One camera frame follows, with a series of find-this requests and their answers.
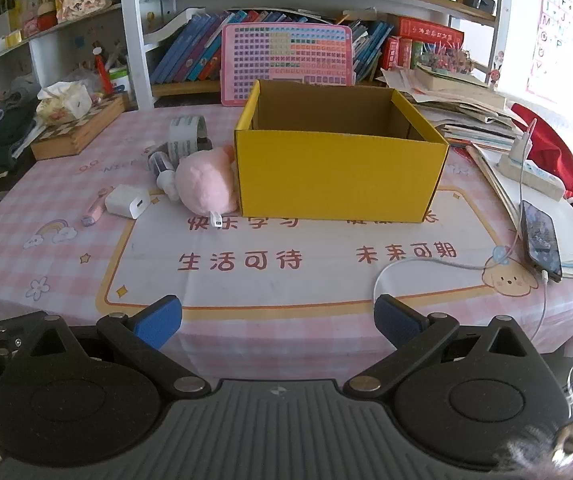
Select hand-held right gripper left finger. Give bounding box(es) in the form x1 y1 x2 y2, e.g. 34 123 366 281
15 294 213 402

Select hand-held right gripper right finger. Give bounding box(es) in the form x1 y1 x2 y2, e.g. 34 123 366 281
343 293 551 402

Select white charger adapter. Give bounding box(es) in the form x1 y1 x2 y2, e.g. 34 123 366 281
105 184 151 220

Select pink plush toy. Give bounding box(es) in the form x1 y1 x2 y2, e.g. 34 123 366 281
174 146 241 228

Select yellow cardboard box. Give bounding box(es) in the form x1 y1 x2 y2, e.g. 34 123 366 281
234 79 450 223

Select white green tape roll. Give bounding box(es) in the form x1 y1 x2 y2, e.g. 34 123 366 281
166 115 213 161

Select pink checkered table mat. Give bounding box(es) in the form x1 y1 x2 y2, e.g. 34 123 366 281
0 104 573 376

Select small pink pen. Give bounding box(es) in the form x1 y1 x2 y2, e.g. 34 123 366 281
81 195 108 227

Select dark green cloth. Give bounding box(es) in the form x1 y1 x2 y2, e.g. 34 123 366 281
0 105 38 181

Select small bottle white cap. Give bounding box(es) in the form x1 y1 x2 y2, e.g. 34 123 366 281
148 152 181 203

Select black smartphone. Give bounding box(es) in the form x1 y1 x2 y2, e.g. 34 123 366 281
521 200 564 283

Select wooden chess box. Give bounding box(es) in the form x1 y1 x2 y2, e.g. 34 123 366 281
30 92 131 162

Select white power strip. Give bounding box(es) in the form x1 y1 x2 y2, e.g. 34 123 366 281
497 152 566 202

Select floral tissue pack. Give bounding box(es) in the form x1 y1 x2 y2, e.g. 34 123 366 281
36 81 93 126

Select white plug adapter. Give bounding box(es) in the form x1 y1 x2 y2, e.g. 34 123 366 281
511 132 535 162

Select stack of papers and books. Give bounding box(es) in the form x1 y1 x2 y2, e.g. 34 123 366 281
377 62 528 153

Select red cloth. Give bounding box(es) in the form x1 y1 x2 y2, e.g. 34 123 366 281
511 102 573 211

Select green white jar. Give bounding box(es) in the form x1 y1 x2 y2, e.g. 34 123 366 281
109 66 132 99

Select colourful paper flowers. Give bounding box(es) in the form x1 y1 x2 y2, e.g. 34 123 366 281
414 42 475 74

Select row of blue books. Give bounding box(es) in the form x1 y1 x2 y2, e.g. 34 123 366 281
149 9 395 86

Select white bookshelf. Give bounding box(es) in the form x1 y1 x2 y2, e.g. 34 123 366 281
0 0 512 111

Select thick red book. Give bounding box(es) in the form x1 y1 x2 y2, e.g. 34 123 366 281
395 16 465 47

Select white charging cable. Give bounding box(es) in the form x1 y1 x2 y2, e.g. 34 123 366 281
374 119 553 347

